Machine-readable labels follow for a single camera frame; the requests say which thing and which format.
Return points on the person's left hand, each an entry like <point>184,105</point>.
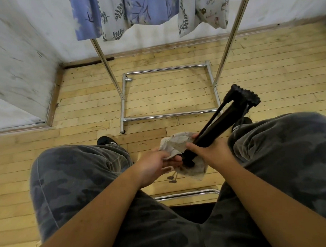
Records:
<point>151,165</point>

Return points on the person's right hand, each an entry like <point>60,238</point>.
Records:
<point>215,154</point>

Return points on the person's left thumb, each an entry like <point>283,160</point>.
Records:
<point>173,161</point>

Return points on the person's right thumb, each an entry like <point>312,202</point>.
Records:
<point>194,148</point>

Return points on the black tripod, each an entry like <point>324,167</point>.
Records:
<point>227,119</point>

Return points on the person's left forearm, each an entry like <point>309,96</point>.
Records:
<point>96,211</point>

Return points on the person's right forearm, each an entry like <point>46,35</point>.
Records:
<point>266,203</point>

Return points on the black chair seat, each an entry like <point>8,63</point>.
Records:
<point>194,213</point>

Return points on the person's black right shoe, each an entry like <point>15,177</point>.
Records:
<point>243,121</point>

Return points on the person's black shoe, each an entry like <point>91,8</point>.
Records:
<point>106,140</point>
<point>243,121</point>

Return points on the person's black left shoe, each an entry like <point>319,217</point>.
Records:
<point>106,140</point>

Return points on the chrome clothes rack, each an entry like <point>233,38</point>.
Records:
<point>124,102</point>

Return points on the grey camouflage trousers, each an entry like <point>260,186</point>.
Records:
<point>283,154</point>

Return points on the grey leaf-print garment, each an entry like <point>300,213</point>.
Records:
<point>185,18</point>
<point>112,19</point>

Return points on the white flower-print garment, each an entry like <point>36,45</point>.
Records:
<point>214,9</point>

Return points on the blue floral garment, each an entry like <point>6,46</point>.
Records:
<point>85,17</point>
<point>152,8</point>

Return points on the chrome chair frame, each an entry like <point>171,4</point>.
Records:
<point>187,194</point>

